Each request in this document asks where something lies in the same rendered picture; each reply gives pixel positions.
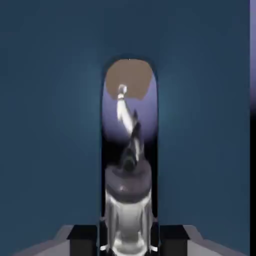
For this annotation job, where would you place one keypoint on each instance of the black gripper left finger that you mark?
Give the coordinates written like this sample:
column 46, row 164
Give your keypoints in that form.
column 80, row 240

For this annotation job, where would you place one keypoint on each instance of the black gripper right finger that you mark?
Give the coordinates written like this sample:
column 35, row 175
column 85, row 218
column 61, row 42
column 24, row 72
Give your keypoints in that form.
column 176, row 240

